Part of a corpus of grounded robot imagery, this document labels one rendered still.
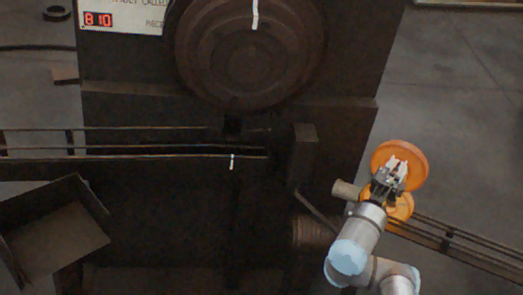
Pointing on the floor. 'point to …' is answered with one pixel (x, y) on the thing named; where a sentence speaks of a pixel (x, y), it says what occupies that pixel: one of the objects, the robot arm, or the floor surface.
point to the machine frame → (366, 24)
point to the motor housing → (306, 249)
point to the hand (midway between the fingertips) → (400, 161)
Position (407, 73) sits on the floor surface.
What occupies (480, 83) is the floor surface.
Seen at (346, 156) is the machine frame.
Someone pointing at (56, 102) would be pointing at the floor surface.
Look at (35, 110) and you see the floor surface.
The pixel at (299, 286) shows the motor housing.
